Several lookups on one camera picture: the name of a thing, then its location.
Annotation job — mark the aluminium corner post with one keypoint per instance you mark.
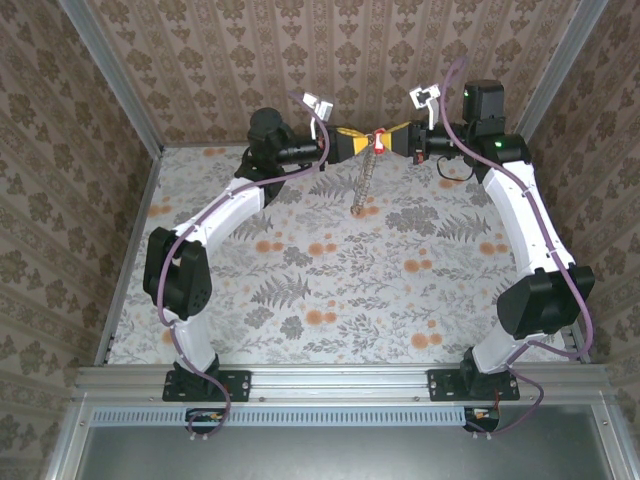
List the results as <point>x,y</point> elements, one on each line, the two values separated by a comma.
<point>556,75</point>
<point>115,75</point>

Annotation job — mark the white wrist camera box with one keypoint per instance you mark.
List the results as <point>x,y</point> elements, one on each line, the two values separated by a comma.
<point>322,107</point>
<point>424,95</point>

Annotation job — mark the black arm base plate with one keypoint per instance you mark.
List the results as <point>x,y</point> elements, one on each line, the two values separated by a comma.
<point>240,385</point>
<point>440,385</point>

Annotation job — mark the long aluminium mounting rail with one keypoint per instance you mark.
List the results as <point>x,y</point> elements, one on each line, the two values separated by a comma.
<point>340,382</point>

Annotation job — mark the floral patterned table cover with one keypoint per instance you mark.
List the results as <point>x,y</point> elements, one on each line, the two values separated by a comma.
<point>350,320</point>

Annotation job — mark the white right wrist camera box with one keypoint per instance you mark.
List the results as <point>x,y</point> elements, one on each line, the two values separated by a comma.
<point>424,95</point>

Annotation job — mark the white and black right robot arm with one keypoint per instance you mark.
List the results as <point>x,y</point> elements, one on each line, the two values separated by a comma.
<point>520,215</point>

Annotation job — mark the thin aluminium wall rail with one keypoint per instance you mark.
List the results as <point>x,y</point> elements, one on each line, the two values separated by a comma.
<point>210,145</point>

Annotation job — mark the grey metal panel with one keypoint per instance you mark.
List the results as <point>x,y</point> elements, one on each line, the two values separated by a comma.
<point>340,455</point>

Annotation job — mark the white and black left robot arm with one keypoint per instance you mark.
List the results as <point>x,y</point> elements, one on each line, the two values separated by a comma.
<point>220,215</point>

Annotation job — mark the aluminium side rail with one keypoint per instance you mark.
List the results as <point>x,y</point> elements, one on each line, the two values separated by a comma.
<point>145,200</point>
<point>571,332</point>

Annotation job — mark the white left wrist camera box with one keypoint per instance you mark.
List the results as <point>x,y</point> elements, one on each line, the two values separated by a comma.
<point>322,107</point>

